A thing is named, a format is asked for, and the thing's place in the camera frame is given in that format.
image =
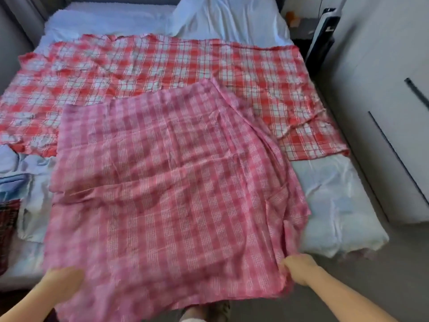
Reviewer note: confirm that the person's left hand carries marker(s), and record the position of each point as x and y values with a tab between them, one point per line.
64	281

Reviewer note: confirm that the person's right hand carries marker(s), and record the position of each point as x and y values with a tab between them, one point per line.
301	268

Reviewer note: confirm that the red green plaid cloth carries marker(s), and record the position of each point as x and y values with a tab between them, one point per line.
8	231

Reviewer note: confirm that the pink gingham sheet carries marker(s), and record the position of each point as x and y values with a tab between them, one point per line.
174	197

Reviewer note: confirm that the red white plaid cloth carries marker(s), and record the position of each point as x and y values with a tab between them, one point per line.
134	67

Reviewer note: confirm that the person's left forearm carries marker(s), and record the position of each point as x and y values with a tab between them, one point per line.
27	308

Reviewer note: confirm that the person's right forearm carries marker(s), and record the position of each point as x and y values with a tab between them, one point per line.
348	302

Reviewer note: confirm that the person's left leg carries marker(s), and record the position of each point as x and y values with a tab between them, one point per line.
194	314

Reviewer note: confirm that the small orange object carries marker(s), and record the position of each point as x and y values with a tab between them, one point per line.
291	18

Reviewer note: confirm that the white bed sheet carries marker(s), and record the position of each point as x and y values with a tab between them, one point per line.
335	197

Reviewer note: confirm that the olive sandal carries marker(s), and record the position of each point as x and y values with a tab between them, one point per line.
218	310

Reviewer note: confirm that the white wardrobe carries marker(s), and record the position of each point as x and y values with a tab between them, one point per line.
382	97

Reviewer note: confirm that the black white standing device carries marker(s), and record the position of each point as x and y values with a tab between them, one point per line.
323	36

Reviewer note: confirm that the dark nightstand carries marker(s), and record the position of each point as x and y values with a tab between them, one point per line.
303	33

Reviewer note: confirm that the white pillow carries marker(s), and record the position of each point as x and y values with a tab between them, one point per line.
234	20

